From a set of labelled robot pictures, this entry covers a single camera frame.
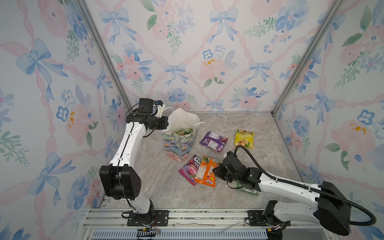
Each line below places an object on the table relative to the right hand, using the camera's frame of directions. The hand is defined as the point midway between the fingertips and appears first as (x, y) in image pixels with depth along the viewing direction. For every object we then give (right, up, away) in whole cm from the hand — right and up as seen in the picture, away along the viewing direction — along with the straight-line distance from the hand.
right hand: (211, 170), depth 81 cm
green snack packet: (+20, -11, 0) cm, 23 cm away
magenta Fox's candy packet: (-12, -3, +7) cm, 14 cm away
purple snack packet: (+4, +14, +20) cm, 24 cm away
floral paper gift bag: (-16, +19, -6) cm, 25 cm away
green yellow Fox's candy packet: (-15, +20, +12) cm, 28 cm away
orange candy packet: (-3, -2, +1) cm, 4 cm away
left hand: (-23, +26, +1) cm, 35 cm away
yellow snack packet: (+24, +16, +20) cm, 35 cm away
